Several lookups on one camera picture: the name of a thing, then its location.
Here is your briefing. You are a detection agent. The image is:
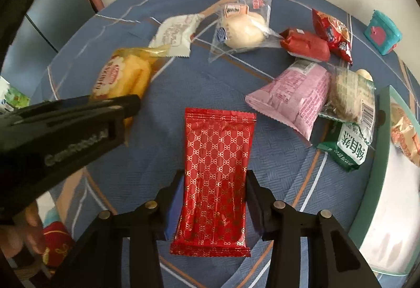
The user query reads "light green box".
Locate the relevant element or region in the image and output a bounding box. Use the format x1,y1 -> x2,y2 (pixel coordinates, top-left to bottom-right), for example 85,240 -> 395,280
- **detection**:
348,85 -> 420,275

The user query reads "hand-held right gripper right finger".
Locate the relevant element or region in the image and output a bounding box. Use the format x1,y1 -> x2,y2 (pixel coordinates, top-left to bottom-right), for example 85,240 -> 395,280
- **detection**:
246,170 -> 383,288

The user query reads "clear green-label cake packet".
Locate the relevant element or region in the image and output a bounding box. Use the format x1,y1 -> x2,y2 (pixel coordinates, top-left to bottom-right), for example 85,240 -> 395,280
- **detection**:
318,65 -> 376,144

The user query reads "green snack packet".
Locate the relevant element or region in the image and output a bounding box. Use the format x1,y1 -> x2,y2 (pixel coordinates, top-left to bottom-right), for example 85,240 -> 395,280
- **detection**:
317,120 -> 370,172

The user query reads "blue plaid tablecloth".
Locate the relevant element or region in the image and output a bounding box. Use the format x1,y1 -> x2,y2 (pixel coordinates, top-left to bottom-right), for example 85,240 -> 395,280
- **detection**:
20,0 -> 420,288

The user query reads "red embroidered pouch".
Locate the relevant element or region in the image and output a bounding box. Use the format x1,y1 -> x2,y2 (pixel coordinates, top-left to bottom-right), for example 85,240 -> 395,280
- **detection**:
41,220 -> 76,267

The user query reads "person's left hand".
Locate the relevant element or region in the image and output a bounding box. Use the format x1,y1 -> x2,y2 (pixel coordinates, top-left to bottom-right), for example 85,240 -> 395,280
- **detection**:
0,201 -> 48,260

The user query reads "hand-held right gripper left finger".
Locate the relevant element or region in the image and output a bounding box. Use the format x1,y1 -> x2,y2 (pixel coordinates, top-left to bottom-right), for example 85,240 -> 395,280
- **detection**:
49,170 -> 186,288

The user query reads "pink snack packet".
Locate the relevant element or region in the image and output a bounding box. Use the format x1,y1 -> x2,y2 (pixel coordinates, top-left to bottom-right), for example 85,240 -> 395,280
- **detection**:
245,60 -> 332,147

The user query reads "yellow cake packet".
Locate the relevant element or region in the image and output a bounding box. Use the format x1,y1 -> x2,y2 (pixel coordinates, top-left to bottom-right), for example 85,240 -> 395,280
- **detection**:
88,45 -> 172,147

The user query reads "orange white snack packet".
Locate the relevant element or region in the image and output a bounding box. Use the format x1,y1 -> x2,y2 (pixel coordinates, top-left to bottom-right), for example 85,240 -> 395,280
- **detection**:
390,104 -> 420,167

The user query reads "white jelly cup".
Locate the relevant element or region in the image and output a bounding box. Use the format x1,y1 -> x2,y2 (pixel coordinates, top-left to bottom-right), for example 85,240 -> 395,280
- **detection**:
355,69 -> 374,82

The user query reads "teal toy box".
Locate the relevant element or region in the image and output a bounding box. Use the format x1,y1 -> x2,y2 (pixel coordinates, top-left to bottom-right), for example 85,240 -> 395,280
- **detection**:
364,10 -> 402,55

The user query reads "red gold-patterned snack packet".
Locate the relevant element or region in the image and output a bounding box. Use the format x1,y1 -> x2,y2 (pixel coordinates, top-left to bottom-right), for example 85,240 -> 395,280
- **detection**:
170,107 -> 257,257

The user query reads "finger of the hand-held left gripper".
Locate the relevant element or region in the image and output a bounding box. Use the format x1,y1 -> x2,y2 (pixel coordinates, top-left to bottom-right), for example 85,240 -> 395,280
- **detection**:
66,94 -> 141,148

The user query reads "red printed snack bag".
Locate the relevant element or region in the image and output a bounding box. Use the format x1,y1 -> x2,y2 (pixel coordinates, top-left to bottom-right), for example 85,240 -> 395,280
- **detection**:
312,8 -> 354,65

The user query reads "green white carton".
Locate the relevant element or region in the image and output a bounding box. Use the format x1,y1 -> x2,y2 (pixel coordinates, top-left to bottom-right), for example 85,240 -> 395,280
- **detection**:
0,76 -> 30,113

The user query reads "clear white bun packet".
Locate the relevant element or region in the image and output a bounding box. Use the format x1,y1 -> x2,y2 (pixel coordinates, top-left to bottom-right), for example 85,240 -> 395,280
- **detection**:
209,0 -> 283,63

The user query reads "red brick-shaped snack packet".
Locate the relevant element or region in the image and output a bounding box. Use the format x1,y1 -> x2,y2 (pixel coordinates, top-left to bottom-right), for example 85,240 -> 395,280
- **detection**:
279,28 -> 331,63

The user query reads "grey cabinet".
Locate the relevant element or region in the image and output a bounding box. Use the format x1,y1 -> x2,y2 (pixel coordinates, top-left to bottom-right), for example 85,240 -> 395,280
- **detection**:
7,0 -> 97,57

